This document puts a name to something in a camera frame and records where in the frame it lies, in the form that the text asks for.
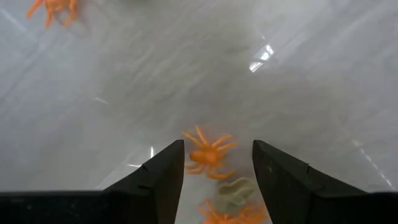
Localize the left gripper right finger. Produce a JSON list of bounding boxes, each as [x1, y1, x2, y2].
[[252, 140, 398, 224]]

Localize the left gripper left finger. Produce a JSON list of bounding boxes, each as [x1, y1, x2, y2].
[[0, 139, 186, 224]]

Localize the orange plastic spider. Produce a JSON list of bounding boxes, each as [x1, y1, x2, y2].
[[182, 125, 239, 180], [197, 198, 271, 224], [25, 0, 78, 30]]

